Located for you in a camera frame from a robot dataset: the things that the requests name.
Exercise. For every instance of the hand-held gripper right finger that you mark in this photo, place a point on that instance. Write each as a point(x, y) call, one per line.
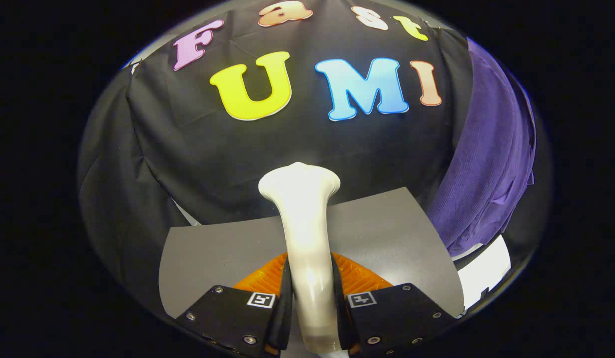
point(338, 318)

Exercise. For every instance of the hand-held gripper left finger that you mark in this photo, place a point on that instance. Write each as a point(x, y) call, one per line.
point(286, 318)

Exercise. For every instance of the white flat box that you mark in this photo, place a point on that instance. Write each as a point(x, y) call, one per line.
point(486, 278)

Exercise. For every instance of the grey cabinet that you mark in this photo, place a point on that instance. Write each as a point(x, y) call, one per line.
point(213, 253)

